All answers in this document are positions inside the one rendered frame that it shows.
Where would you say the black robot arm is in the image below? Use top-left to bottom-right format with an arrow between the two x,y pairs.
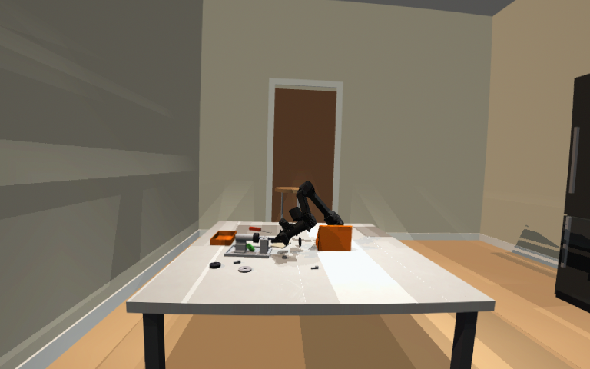
279,181 -> 344,233

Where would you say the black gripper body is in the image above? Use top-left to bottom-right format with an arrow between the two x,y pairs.
280,224 -> 299,246

